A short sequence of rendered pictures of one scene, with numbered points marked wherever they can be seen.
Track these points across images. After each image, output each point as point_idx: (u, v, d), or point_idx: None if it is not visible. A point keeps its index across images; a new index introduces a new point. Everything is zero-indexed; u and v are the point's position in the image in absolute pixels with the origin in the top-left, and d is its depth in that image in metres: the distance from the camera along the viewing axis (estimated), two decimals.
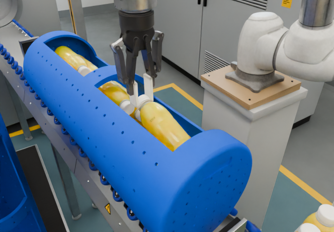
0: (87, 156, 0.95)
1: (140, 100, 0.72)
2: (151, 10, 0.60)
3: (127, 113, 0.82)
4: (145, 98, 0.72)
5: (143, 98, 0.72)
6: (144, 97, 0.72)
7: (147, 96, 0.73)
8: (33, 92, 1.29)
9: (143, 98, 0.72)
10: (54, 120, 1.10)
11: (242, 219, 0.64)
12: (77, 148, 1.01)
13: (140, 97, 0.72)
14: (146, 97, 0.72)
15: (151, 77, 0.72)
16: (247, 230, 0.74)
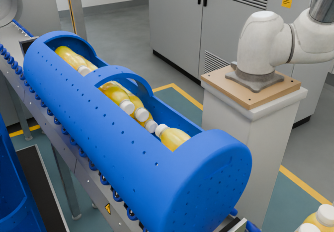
0: (87, 156, 0.95)
1: None
2: None
3: (127, 113, 0.82)
4: None
5: None
6: None
7: None
8: (33, 92, 1.29)
9: None
10: (54, 120, 1.10)
11: (242, 219, 0.64)
12: (77, 148, 1.01)
13: None
14: None
15: None
16: (247, 230, 0.74)
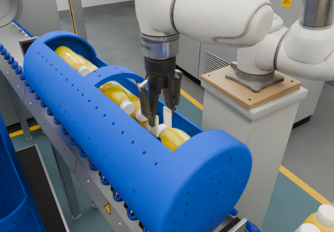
0: (87, 156, 0.95)
1: None
2: (174, 56, 0.68)
3: (127, 113, 0.82)
4: None
5: None
6: None
7: None
8: (33, 92, 1.29)
9: None
10: (54, 120, 1.10)
11: (242, 219, 0.64)
12: (77, 148, 1.01)
13: None
14: None
15: (171, 110, 0.79)
16: (247, 230, 0.74)
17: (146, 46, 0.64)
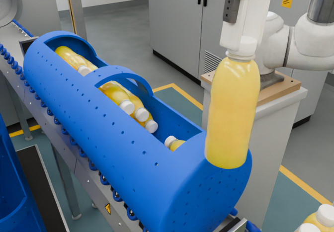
0: (87, 156, 0.95)
1: None
2: None
3: (127, 113, 0.82)
4: None
5: None
6: None
7: None
8: (33, 92, 1.29)
9: None
10: (54, 120, 1.10)
11: (242, 219, 0.64)
12: (77, 148, 1.01)
13: None
14: None
15: None
16: (247, 230, 0.74)
17: None
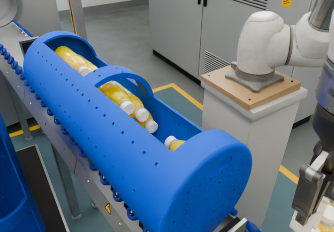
0: (87, 156, 0.95)
1: None
2: None
3: (127, 113, 0.82)
4: None
5: None
6: None
7: None
8: (33, 92, 1.29)
9: None
10: (54, 120, 1.10)
11: (242, 219, 0.64)
12: (77, 148, 1.01)
13: None
14: None
15: (325, 196, 0.44)
16: (247, 230, 0.74)
17: None
